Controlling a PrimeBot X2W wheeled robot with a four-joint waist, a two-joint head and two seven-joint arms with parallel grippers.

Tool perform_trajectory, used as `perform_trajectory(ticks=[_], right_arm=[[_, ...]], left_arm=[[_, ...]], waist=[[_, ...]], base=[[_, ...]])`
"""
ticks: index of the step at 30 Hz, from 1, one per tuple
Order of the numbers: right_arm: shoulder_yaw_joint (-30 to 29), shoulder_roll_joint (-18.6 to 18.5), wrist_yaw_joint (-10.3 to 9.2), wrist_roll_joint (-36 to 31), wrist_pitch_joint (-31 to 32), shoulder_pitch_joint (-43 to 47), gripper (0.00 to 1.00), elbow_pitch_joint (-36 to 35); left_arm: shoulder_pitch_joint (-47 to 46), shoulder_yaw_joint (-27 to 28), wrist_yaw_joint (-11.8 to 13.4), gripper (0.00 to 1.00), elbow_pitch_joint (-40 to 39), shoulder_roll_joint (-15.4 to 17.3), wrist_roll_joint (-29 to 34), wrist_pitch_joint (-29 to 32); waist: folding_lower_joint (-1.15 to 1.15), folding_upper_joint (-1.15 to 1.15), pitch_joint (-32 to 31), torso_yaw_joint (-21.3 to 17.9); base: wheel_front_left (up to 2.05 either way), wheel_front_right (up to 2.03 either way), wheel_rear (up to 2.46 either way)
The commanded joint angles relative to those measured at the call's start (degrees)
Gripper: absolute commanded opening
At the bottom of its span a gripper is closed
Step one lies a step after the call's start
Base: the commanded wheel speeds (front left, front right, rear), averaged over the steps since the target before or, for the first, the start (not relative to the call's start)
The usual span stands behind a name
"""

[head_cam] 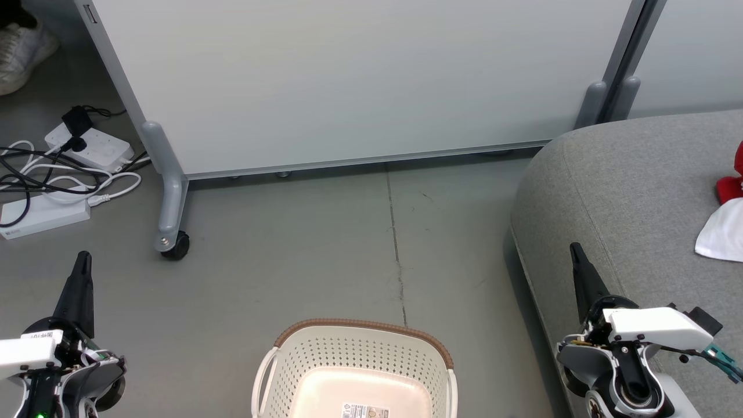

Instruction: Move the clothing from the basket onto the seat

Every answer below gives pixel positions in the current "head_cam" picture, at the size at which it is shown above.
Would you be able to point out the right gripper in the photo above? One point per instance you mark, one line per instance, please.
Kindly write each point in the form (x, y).
(656, 328)

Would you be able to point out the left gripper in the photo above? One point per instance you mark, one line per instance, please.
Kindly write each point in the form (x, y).
(35, 351)

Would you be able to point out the red and white garment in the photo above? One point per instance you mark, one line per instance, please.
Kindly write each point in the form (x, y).
(725, 232)

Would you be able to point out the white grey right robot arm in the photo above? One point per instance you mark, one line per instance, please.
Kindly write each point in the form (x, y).
(673, 400)

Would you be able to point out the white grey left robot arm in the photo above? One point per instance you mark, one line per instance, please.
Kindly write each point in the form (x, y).
(40, 400)

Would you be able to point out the grey fabric sofa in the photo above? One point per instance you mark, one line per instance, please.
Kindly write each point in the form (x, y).
(638, 209)

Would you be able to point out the long white power strip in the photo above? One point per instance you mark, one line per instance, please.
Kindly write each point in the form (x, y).
(46, 215)

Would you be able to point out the black caster wheel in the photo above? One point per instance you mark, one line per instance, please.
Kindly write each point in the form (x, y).
(176, 247)

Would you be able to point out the square white power strip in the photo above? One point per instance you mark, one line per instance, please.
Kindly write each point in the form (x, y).
(104, 148)

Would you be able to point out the black power adapter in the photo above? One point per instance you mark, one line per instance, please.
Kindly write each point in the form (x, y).
(76, 120)

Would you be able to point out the white sneaker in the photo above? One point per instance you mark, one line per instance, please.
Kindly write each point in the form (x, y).
(23, 55)

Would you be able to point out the white perforated laundry basket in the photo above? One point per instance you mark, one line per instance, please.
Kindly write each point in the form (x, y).
(354, 383)

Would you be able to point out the black trousers of person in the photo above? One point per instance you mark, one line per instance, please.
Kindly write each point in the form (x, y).
(14, 11)

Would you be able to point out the large white partition panel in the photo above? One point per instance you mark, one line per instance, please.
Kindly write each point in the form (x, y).
(360, 75)

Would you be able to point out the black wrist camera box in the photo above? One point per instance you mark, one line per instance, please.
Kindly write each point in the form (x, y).
(703, 319)

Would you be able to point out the white partition panel grey frame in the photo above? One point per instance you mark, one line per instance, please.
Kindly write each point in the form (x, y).
(691, 52)

